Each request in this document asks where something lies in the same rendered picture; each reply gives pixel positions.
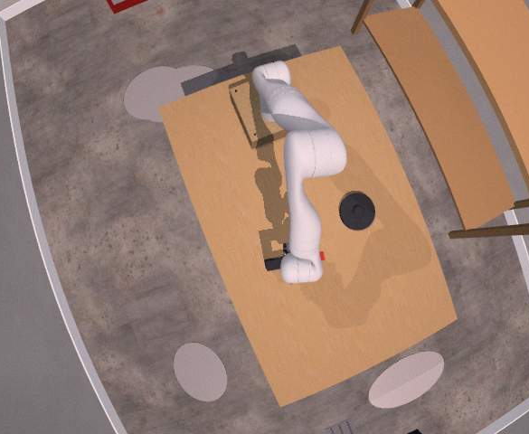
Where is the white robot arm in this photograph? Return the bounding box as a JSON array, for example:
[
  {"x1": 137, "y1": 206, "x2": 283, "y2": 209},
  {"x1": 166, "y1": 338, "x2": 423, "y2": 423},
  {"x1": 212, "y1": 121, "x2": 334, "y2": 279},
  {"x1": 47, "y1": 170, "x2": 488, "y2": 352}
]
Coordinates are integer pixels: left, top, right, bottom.
[{"x1": 252, "y1": 61, "x2": 347, "y2": 283}]

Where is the dark grey round disc with center stud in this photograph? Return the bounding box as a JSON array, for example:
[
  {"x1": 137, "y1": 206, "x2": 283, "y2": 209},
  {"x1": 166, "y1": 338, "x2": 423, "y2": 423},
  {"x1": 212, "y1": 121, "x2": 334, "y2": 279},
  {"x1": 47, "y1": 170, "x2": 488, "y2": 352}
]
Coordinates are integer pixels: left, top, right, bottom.
[{"x1": 339, "y1": 193, "x2": 375, "y2": 231}]

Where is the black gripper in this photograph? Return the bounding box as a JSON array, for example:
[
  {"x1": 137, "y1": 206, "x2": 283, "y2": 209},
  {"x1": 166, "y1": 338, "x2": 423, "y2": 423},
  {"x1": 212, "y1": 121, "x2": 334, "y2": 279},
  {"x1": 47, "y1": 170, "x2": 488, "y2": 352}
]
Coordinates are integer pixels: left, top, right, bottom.
[{"x1": 281, "y1": 242, "x2": 290, "y2": 259}]

